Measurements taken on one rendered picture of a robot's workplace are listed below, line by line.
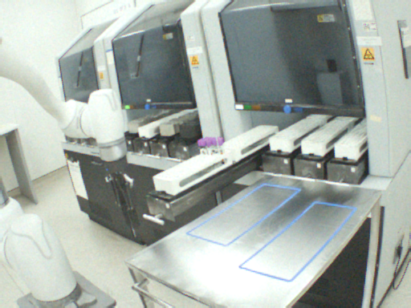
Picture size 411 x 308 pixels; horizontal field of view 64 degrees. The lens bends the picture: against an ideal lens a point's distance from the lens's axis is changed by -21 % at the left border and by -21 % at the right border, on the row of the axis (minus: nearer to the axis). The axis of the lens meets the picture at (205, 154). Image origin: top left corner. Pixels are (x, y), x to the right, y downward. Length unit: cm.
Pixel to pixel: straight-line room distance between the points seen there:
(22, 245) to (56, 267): 11
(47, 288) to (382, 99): 120
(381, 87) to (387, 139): 19
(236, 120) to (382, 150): 70
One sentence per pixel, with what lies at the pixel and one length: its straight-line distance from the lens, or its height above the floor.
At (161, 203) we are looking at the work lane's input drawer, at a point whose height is 80.
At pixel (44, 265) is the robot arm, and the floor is 87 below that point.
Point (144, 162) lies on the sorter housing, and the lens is 217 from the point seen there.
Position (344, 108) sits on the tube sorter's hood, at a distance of 139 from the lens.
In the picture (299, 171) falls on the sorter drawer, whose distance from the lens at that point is 149.
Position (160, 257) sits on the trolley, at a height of 82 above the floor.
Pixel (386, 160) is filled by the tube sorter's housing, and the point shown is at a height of 81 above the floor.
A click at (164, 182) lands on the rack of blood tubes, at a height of 86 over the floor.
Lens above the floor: 131
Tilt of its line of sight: 17 degrees down
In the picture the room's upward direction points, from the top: 11 degrees counter-clockwise
